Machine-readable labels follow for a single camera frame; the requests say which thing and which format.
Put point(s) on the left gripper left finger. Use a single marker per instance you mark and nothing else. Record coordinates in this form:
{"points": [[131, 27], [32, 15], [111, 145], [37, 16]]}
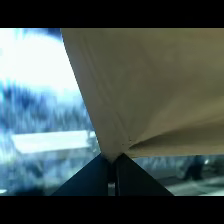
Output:
{"points": [[91, 180]]}

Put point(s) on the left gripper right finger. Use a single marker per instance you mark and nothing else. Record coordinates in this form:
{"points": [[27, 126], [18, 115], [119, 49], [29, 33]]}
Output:
{"points": [[136, 180]]}

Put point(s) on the brown garment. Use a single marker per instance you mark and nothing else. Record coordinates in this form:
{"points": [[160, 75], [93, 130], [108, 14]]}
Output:
{"points": [[150, 86]]}

